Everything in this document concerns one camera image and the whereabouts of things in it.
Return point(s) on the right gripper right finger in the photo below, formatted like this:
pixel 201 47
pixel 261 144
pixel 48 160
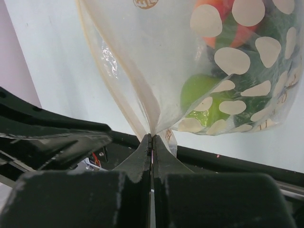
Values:
pixel 184 199

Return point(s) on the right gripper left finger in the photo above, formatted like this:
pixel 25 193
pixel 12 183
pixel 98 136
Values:
pixel 119 198

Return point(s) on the green fake fruit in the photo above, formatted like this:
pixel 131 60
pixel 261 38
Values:
pixel 198 98

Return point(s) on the polka dot zip bag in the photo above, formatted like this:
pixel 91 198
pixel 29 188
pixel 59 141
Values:
pixel 145 51

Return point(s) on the dark green fake cucumber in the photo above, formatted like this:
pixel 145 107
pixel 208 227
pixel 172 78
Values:
pixel 274 51

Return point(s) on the red orange fake fruit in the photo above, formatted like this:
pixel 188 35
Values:
pixel 233 34

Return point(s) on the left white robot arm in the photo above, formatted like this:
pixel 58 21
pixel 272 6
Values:
pixel 43 140

